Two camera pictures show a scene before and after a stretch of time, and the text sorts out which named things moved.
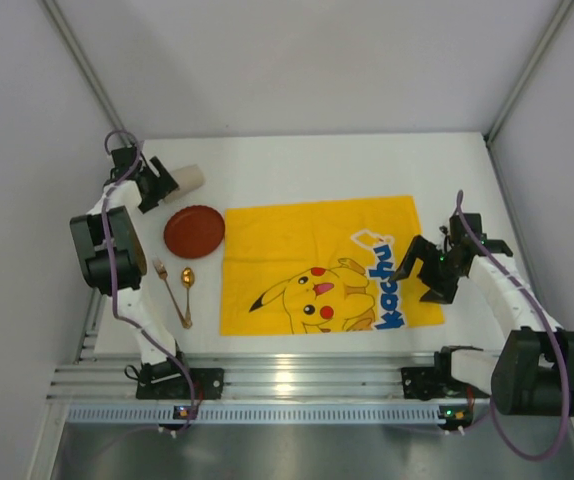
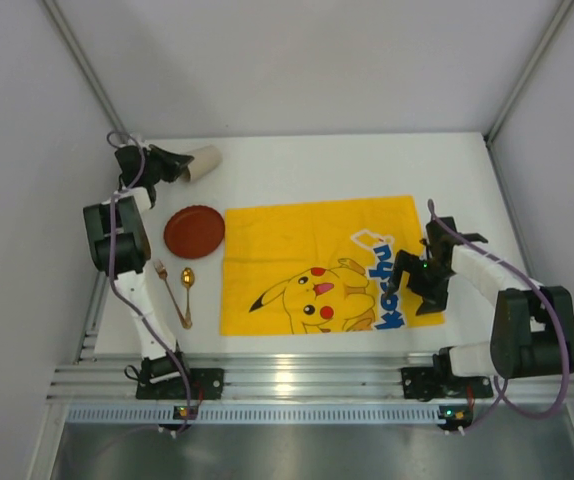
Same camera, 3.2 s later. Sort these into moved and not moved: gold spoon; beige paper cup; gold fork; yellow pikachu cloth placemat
Moved: beige paper cup
Not moved: gold fork; yellow pikachu cloth placemat; gold spoon
